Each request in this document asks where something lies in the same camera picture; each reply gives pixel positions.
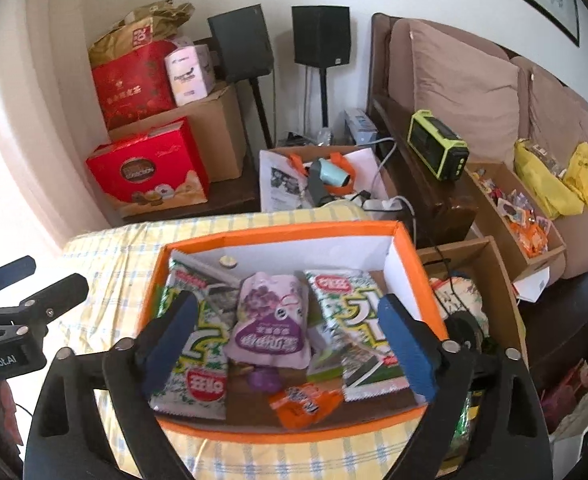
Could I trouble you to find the green seaweed snack pack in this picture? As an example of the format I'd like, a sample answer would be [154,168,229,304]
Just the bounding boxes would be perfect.
[150,250,240,420]

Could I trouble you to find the green plum cake packet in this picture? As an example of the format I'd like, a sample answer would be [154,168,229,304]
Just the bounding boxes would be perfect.
[306,324,343,382]

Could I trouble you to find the purple jelly pouch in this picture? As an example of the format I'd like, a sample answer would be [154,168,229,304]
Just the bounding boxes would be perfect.
[224,272,311,393]

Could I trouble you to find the tall cardboard box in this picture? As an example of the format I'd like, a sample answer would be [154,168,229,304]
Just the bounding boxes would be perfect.
[418,236,529,366]

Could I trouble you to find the orange cardboard box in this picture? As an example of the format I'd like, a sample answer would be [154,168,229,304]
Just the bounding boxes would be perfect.
[138,221,447,444]

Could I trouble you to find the cardboard tray with snacks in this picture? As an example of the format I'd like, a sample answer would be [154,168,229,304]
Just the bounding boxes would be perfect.
[463,162,565,284]

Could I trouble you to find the white curtain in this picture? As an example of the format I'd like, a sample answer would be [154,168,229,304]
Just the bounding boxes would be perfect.
[0,0,111,261]

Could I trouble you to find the red chocolate gift bag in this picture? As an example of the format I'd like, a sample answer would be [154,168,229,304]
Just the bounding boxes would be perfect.
[86,117,210,218]

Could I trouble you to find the green portable radio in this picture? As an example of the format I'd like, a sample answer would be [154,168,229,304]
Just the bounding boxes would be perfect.
[407,110,470,182]

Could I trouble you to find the red tea gift bag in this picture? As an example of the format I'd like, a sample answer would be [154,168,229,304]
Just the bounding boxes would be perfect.
[92,40,176,130]

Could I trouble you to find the brown cardboard box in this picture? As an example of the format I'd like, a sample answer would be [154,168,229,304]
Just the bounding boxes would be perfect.
[108,81,247,183]

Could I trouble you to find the brown sofa cushion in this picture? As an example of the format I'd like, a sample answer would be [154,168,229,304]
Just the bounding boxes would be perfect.
[387,20,520,167]

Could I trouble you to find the brown paper bag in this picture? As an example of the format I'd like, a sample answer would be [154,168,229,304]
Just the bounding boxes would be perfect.
[88,0,195,68]

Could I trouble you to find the left black speaker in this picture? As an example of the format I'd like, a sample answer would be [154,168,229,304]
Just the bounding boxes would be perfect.
[207,4,274,82]

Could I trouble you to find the black speaker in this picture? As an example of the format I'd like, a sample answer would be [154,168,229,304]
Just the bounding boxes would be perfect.
[207,4,274,82]
[292,6,352,68]

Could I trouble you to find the right black speaker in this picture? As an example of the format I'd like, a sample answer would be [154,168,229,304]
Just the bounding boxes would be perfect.
[292,6,352,68]

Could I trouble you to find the white paper bag orange handles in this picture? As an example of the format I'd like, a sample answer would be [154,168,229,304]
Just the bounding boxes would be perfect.
[259,145,396,212]

